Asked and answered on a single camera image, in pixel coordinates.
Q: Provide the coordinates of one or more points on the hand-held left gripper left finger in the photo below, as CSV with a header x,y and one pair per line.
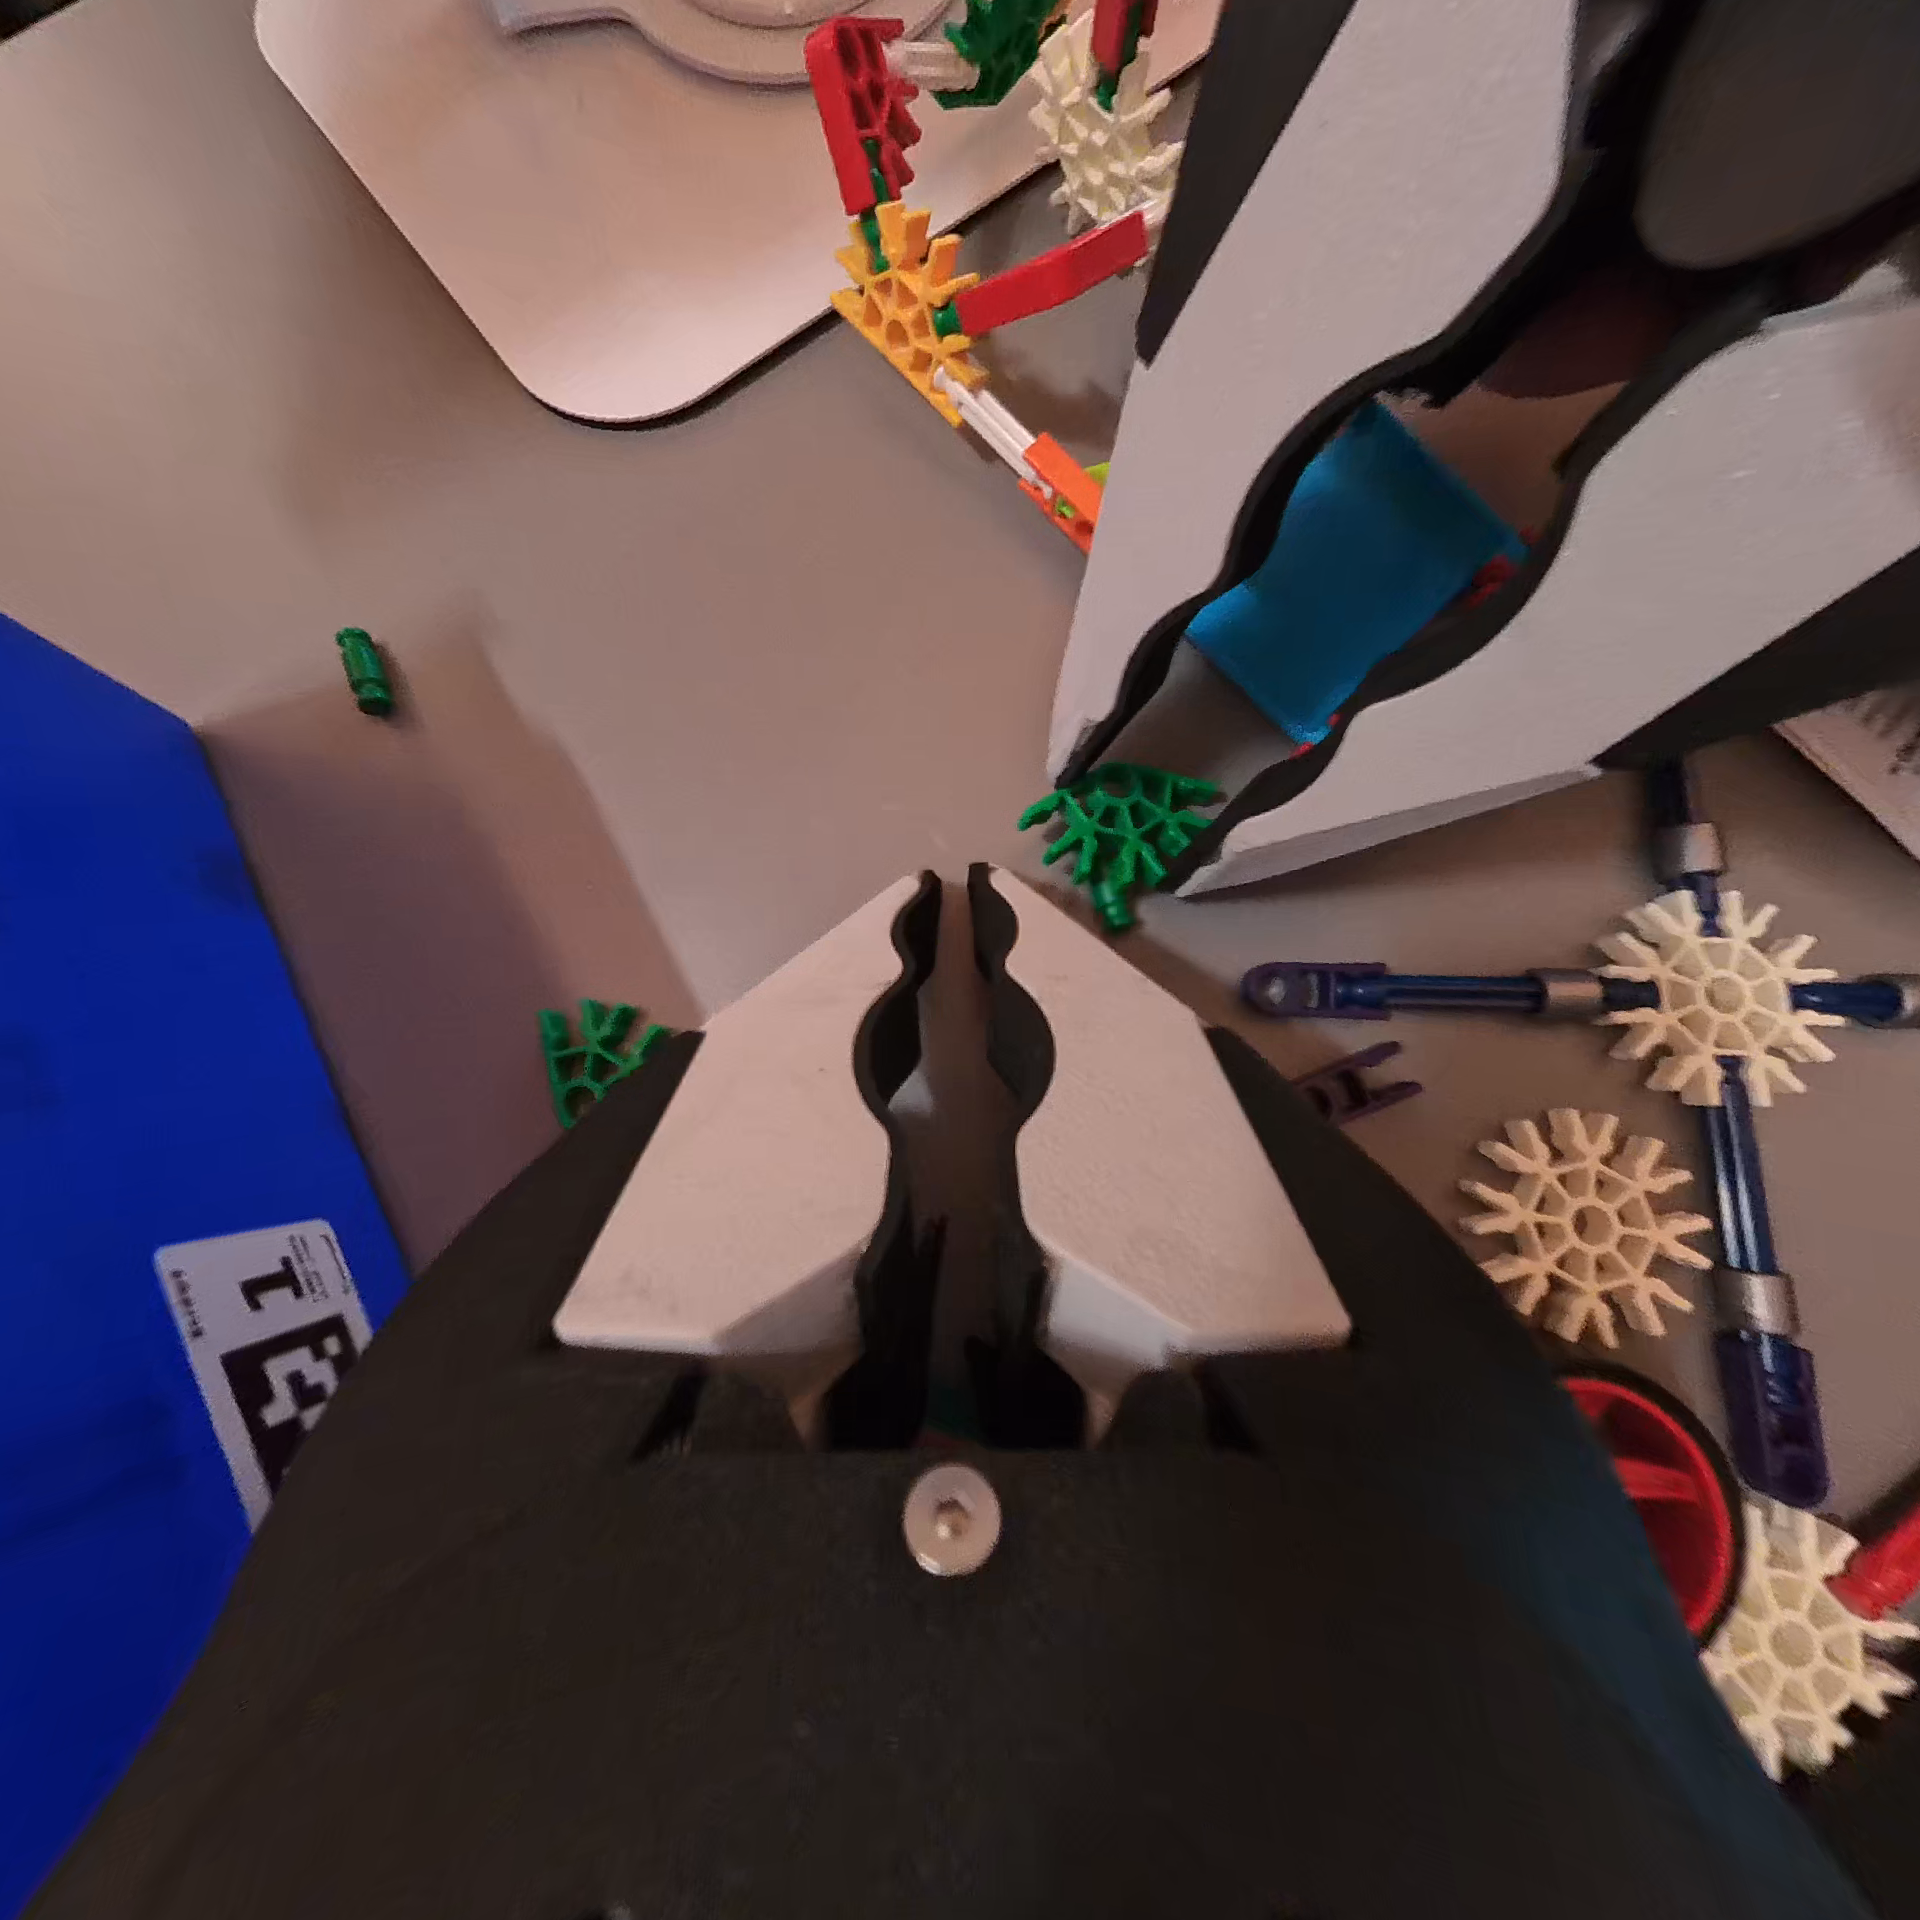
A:
x,y
736,1183

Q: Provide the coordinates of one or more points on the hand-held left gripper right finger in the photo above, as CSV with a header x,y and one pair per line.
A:
x,y
1184,1183

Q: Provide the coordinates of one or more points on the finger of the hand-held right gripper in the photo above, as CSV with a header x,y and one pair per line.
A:
x,y
1726,574
1349,228

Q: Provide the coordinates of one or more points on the colourful construction toy model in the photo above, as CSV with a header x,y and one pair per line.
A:
x,y
1349,585

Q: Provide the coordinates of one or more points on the purple toy clip connector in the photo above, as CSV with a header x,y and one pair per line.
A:
x,y
1359,1084

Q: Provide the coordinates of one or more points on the illustrated toy leaflet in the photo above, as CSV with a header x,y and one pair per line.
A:
x,y
1877,763

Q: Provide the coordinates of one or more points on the cream snowflake toy connector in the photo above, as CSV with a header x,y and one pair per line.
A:
x,y
1782,1664
1545,1183

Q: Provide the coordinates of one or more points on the blue rod cross assembly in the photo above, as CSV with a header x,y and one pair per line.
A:
x,y
1568,992

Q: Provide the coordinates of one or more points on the red wheel with black tyre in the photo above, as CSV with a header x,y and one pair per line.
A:
x,y
1651,1474

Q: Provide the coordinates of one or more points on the green short toy rod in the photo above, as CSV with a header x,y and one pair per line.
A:
x,y
362,673

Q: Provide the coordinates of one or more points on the blue plastic box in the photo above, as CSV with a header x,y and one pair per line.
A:
x,y
107,1053

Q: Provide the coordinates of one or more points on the white book stand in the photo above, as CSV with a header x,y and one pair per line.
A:
x,y
603,228

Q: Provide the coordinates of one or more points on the red toy rod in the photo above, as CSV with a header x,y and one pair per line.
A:
x,y
1888,1568

